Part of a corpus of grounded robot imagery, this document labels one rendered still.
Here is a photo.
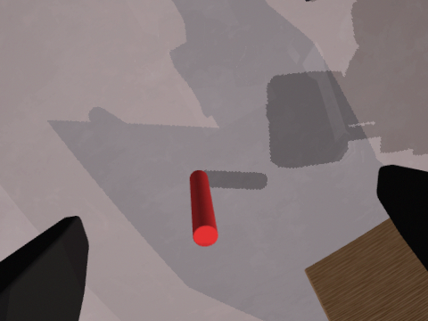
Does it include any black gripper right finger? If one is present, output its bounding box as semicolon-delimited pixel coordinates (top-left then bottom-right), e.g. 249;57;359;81
377;165;428;272

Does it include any red peg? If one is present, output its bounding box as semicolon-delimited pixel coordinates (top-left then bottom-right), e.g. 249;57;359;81
189;170;218;247

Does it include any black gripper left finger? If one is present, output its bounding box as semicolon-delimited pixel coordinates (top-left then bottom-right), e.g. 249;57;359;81
0;215;89;321

